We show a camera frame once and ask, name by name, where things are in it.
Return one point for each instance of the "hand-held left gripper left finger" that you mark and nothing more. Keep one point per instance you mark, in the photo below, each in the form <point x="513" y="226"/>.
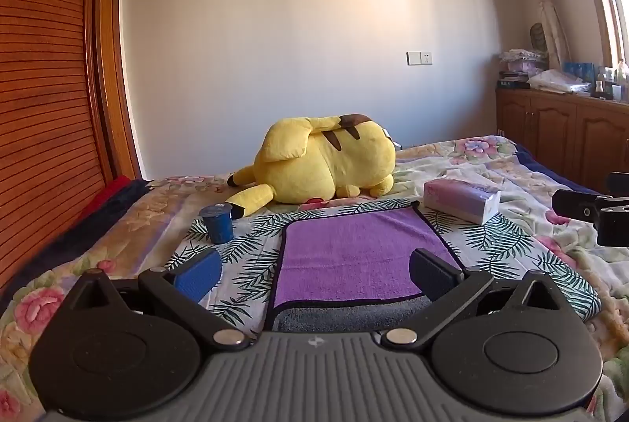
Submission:
<point x="199" y="277"/>

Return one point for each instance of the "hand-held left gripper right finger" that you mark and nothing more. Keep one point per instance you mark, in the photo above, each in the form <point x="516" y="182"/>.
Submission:
<point x="432" y="277"/>

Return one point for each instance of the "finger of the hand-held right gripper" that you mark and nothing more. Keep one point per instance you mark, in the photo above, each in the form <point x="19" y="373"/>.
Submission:
<point x="575" y="203"/>

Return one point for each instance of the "purple towel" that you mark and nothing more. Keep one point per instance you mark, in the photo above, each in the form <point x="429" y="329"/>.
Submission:
<point x="354" y="255"/>

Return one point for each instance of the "dark blue bed sheet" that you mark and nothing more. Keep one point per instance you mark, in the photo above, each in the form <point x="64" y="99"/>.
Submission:
<point x="550" y="166"/>

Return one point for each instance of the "dark blue cup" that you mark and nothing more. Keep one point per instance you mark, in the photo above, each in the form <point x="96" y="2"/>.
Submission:
<point x="218" y="225"/>

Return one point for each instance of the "leaf print cloth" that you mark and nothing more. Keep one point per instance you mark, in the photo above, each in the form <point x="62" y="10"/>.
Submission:
<point x="250" y="250"/>

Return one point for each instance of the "wooden cabinet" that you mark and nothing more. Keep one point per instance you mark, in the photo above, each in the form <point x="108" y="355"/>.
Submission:
<point x="555" y="127"/>

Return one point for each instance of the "pink tissue pack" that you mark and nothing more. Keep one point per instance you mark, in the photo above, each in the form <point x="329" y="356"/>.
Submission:
<point x="459" y="201"/>

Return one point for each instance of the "grey towel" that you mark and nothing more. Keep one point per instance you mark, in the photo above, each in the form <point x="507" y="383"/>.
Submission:
<point x="344" y="316"/>

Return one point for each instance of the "small dark bottle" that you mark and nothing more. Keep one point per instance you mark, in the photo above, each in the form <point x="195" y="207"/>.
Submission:
<point x="599" y="88"/>

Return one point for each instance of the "white plastic bag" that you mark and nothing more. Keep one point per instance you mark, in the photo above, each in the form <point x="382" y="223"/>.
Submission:
<point x="558" y="81"/>

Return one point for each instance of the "red cloth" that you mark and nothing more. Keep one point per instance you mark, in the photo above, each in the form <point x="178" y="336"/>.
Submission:
<point x="105" y="196"/>

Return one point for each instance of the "dark blue cloth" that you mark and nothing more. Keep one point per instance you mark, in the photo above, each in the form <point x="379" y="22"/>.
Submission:
<point x="73" y="240"/>

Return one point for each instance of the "blue box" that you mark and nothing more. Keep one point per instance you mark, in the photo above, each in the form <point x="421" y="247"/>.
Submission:
<point x="579" y="70"/>

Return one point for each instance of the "clear bottle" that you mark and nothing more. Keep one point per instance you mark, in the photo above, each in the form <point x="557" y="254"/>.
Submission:
<point x="621" y="78"/>

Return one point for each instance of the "dark flat box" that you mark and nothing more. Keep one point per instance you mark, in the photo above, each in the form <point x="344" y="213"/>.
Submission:
<point x="512" y="83"/>

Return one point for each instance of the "pile of folded cloths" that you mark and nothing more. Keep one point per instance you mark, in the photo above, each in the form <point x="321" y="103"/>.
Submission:
<point x="526" y="60"/>

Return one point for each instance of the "yellow plush toy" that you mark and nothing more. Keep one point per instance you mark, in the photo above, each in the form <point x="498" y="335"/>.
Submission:
<point x="319" y="166"/>

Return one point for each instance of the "wooden louvered wardrobe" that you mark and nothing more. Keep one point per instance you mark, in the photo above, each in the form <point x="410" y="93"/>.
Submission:
<point x="44" y="83"/>

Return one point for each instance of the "white wall switch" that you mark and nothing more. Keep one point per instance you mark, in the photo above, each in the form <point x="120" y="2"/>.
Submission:
<point x="419" y="57"/>

